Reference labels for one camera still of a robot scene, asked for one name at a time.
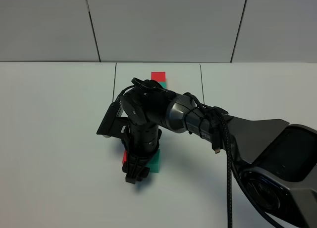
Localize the green template block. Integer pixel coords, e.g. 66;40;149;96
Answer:
159;82;167;89

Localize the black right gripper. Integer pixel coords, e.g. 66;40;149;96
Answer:
121;123;161;183

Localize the white template sheet black outline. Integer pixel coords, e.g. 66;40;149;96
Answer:
114;63;203;102

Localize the red template block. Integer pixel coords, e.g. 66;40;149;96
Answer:
151;72;166;82

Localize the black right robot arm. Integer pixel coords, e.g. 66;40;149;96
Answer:
116;81;317;228

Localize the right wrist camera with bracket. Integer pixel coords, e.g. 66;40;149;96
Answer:
97;101;128;139

